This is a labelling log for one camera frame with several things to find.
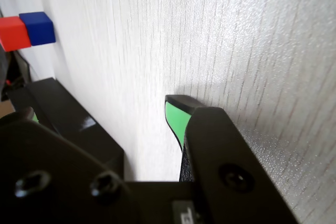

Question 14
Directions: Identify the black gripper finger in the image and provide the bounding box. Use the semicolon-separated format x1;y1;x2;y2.
0;106;132;224
164;94;300;224

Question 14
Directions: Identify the red cube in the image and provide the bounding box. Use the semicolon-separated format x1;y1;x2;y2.
0;16;32;52

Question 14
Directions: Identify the blue cube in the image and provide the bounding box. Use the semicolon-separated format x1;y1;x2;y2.
19;11;56;47

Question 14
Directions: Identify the black open box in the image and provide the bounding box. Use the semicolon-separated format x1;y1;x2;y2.
27;77;124;180

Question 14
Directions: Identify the black box tray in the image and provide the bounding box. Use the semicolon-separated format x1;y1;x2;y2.
6;83;53;130

